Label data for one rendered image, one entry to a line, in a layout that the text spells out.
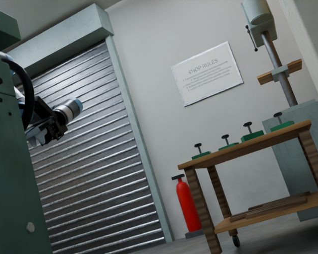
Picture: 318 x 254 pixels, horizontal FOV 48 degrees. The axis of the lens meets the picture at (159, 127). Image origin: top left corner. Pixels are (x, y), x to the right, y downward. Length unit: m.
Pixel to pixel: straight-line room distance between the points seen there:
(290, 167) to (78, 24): 2.76
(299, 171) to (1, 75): 2.04
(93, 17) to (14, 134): 3.35
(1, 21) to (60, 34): 3.41
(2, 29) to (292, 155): 2.04
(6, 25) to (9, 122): 0.23
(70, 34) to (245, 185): 2.48
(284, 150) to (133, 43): 2.25
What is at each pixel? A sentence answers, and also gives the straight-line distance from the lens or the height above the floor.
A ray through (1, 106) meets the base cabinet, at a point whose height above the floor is 0.67.
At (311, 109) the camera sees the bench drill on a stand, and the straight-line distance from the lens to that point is 2.58.
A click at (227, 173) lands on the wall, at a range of 3.58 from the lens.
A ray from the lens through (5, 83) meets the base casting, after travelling 0.92.
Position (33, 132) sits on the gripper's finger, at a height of 0.70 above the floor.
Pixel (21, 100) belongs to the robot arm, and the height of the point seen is 0.88.
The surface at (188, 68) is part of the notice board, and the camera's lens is 3.78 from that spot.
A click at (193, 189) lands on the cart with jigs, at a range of 1.80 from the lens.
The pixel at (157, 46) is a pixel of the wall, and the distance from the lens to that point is 3.99.
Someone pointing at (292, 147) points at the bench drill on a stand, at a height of 0.47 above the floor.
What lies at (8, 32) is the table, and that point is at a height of 0.84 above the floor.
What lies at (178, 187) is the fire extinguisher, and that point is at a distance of 3.56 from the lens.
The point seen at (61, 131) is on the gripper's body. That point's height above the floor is 0.71.
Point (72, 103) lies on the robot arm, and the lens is 1.43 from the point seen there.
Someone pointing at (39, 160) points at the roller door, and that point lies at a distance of 4.56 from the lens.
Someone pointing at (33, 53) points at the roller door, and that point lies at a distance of 4.52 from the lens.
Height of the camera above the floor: 0.36
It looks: 12 degrees up
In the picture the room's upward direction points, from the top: 18 degrees counter-clockwise
